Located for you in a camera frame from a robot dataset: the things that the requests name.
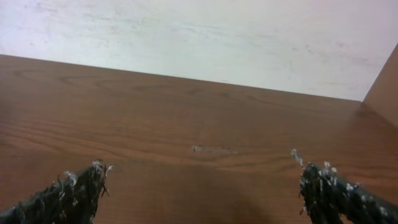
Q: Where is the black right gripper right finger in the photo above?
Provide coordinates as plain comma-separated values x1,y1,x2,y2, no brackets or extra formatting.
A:
291,149,397,224

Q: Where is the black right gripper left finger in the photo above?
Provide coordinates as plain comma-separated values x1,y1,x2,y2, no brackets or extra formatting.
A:
1,160,114,224

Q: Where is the brown cardboard side panel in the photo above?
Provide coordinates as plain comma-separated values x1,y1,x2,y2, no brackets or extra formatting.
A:
363,45,398,127

